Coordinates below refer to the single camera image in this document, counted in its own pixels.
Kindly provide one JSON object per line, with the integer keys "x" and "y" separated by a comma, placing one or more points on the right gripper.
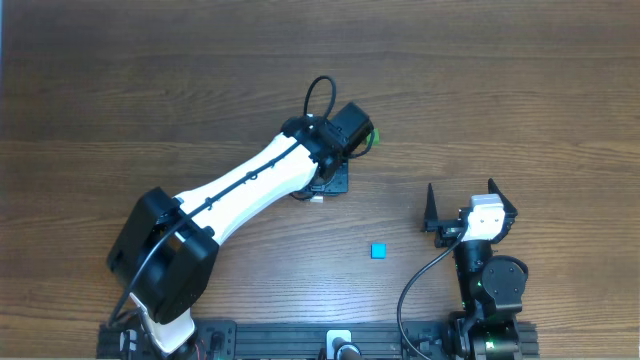
{"x": 447, "y": 232}

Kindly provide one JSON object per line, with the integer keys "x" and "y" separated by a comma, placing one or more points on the blue cube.
{"x": 378, "y": 251}

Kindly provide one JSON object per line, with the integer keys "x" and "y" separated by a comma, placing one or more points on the green cube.
{"x": 376, "y": 136}

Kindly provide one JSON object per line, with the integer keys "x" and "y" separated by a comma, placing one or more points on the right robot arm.
{"x": 500, "y": 285}

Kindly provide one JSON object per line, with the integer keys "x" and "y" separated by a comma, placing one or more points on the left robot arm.
{"x": 250, "y": 180}

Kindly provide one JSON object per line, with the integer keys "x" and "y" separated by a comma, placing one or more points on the white cube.
{"x": 316, "y": 199}

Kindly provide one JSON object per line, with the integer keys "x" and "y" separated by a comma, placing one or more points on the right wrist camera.
{"x": 485, "y": 217}

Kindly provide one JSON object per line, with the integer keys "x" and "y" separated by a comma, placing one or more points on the mounting rail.
{"x": 300, "y": 340}

